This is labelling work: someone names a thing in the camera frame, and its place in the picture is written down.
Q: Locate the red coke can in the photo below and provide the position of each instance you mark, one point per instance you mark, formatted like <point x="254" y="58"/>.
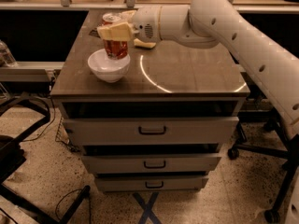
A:
<point x="115" y="49"/>

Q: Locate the white bowl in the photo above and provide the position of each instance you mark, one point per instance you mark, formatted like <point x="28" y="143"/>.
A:
<point x="107" y="69"/>

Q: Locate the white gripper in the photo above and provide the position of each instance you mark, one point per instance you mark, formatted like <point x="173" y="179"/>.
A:
<point x="146" y="23"/>

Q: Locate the yellow sponge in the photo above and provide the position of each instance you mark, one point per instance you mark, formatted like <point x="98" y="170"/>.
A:
<point x="145" y="45"/>

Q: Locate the clear plastic bottle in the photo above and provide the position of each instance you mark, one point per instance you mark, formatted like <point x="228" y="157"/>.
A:
<point x="6" y="57"/>

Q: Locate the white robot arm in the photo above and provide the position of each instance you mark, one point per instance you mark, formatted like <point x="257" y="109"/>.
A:
<point x="204" y="24"/>

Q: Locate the black snack packet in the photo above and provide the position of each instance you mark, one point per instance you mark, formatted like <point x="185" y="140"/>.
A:
<point x="94" y="33"/>

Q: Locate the grey drawer cabinet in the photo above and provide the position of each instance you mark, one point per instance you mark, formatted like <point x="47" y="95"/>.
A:
<point x="169" y="81"/>

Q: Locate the black chair left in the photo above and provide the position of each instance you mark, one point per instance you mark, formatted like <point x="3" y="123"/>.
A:
<point x="12" y="157"/>

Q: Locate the bottom drawer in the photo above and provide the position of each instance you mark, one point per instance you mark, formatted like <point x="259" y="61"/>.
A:
<point x="150" y="183"/>

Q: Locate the top drawer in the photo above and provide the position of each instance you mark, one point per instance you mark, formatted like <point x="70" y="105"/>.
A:
<point x="172" y="131"/>

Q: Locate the drawer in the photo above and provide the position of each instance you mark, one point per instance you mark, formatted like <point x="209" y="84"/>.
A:
<point x="133" y="164"/>
<point x="172" y="131"/>
<point x="150" y="183"/>

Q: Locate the middle drawer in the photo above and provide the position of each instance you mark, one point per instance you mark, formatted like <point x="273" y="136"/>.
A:
<point x="133" y="164"/>

